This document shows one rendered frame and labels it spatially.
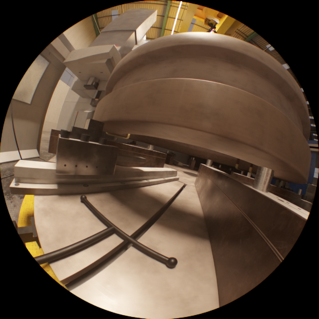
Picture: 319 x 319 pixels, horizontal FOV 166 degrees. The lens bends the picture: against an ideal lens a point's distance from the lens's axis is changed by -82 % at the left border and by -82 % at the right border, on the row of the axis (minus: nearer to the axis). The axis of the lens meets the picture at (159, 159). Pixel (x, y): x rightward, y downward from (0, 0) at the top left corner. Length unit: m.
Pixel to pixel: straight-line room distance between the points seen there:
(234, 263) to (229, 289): 0.10
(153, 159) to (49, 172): 1.76
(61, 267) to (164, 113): 0.75
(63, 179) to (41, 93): 2.42
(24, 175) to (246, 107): 1.26
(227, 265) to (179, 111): 0.67
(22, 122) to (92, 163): 2.30
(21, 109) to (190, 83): 2.76
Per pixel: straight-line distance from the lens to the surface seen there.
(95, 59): 2.77
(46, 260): 0.48
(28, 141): 2.96
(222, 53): 0.96
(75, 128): 0.82
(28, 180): 0.87
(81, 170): 0.76
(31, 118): 2.92
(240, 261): 0.45
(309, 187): 1.45
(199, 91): 0.56
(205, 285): 0.53
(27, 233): 0.64
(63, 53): 3.22
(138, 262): 0.49
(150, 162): 2.09
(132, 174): 1.11
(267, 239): 0.37
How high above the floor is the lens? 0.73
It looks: 5 degrees down
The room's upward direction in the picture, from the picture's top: 14 degrees clockwise
